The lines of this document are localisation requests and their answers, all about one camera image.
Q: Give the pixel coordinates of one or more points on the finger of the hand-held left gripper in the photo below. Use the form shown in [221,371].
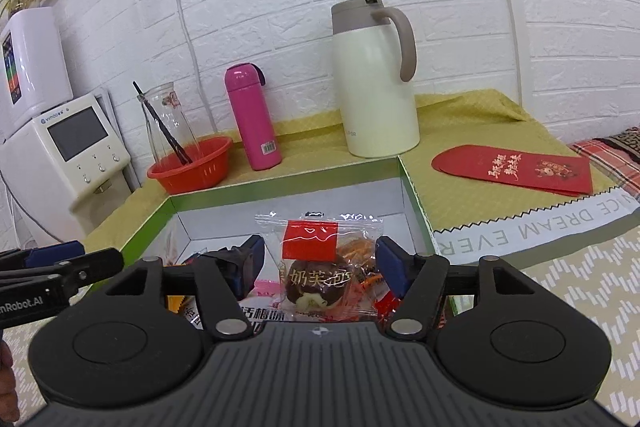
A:
[95,264]
[55,253]

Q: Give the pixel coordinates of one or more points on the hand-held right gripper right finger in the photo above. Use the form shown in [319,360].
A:
[390,262]

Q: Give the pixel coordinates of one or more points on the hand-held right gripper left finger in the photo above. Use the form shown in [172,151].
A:
[255,257]

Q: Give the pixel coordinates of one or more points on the green cardboard box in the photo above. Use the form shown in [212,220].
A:
[225,222]

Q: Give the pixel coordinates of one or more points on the clear packet with red label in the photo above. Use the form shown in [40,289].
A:
[310,277]

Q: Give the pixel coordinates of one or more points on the person's left hand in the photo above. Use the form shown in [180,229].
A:
[5,377]

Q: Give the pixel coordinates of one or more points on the pink snack packet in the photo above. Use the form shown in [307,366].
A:
[265,289]

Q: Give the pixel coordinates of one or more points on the red jelly packet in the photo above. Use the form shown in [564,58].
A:
[387,307]

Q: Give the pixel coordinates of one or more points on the white packet with black print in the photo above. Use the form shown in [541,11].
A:
[262,314]

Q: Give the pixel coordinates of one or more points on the white water dispenser with screen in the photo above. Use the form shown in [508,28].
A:
[45,177]

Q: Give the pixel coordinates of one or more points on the yellow orange snack packet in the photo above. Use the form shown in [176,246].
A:
[175,304]

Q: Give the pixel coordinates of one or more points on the red plastic basket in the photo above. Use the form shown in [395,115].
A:
[200,177]

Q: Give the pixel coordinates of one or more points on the yellow tablecloth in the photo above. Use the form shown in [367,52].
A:
[310,137]

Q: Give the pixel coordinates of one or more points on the pink thermos bottle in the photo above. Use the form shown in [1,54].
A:
[250,122]

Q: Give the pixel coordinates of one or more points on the black chopstick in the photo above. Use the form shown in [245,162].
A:
[160,122]
[172,139]

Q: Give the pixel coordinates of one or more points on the red envelope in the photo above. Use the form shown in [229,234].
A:
[500,167]

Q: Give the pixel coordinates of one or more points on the glass carafe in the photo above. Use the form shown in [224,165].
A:
[170,117]

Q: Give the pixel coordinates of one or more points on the cream thermos jug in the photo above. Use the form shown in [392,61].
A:
[375,97]

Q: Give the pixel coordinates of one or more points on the chevron patterned table cover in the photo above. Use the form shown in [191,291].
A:
[590,267]

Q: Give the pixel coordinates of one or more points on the patterned blanket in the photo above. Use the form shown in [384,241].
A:
[615,157]

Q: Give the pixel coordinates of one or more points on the white wall-mounted water purifier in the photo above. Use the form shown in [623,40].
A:
[40,57]

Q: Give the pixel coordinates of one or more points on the white wall pipe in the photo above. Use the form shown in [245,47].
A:
[510,7]

